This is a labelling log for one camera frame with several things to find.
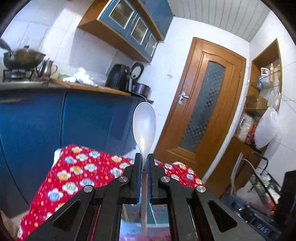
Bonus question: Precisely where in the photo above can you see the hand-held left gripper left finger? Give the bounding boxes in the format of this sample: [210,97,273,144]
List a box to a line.
[24,153,142,241]

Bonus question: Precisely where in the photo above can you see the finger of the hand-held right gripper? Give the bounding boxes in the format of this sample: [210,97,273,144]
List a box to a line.
[222,194,249,216]

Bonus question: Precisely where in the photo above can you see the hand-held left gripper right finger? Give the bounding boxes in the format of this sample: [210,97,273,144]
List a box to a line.
[147,153,266,241]

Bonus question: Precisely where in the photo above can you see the light blue plastic utensil holder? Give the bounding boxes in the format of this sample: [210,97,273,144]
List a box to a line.
[119,204,171,241]

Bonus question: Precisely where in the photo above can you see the metal spoon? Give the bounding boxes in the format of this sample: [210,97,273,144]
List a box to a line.
[132,102,157,237]

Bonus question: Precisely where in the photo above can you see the wooden door with glass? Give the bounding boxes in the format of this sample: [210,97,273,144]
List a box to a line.
[154,37,247,183]

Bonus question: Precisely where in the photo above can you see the red flower-print tablecloth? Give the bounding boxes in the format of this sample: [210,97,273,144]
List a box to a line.
[17,144,206,241]

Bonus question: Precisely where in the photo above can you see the white plastic bag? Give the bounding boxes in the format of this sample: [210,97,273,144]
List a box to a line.
[254,107,281,148]

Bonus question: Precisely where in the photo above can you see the black rice cooker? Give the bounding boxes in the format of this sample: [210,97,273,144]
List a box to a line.
[130,62,151,96]

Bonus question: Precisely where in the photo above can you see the blue base cabinets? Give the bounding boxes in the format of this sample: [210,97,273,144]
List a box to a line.
[0,89,154,218]

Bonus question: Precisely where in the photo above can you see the wooden board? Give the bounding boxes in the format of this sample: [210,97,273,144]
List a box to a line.
[50,77,132,96]

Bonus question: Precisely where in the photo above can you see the black air fryer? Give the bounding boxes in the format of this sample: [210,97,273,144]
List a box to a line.
[105,64,130,91]

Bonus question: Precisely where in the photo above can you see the cardboard box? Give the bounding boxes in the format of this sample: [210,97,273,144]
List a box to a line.
[245,95,267,109]

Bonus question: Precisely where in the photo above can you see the white patterned cloth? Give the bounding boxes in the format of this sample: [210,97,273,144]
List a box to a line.
[62,68,99,87]

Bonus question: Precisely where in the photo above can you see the jars on shelf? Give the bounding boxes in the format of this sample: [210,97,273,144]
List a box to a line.
[258,64,281,88]

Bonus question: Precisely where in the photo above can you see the metal kettle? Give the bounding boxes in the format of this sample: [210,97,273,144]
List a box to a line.
[36,59,58,78]

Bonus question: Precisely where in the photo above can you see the gas stove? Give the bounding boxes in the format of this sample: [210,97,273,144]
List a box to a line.
[2,68,37,82]

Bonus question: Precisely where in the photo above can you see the metal wok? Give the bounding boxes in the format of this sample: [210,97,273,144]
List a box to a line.
[3,47,46,70]

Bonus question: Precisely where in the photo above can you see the black wire rack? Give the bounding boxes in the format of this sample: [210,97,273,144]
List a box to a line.
[231,152,285,216]

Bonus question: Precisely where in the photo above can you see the blue wall cabinet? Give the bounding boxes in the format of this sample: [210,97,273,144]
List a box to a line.
[77,0,174,63]

